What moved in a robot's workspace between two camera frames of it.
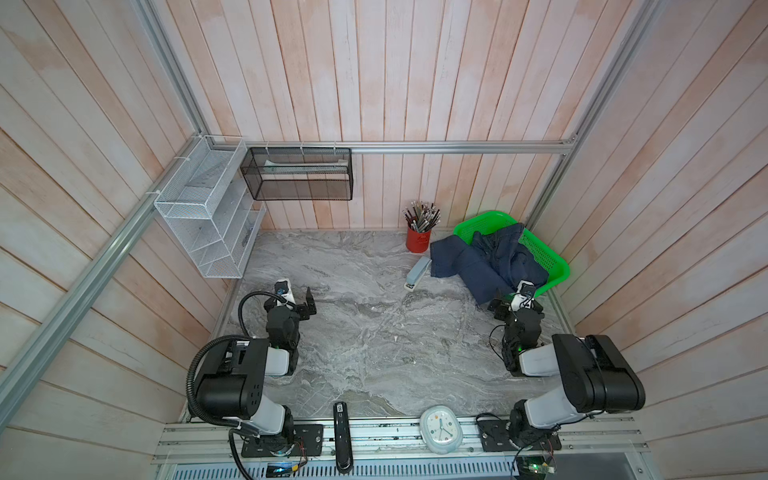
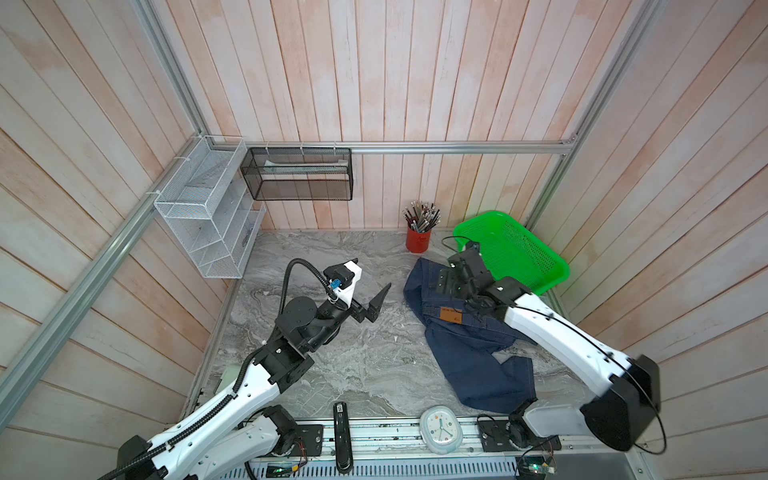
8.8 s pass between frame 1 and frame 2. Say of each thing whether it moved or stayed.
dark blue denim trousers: moved
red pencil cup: stayed
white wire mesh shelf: stayed
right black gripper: moved
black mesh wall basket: stayed
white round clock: stayed
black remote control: stayed
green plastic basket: stayed
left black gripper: moved
